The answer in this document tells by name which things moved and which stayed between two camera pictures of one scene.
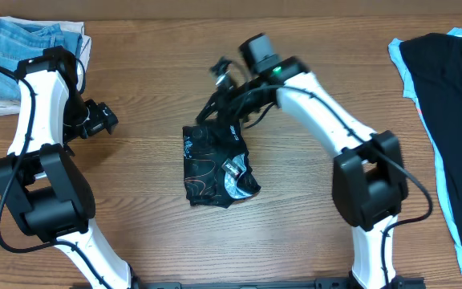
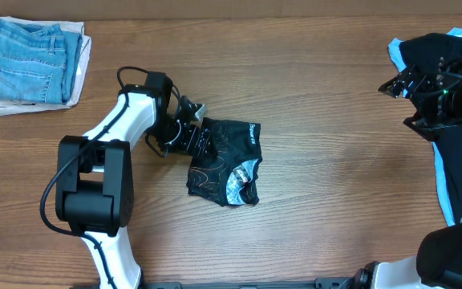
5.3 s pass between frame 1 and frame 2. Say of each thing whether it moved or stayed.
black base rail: stayed
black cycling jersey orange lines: moved
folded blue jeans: stayed
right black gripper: moved
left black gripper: moved
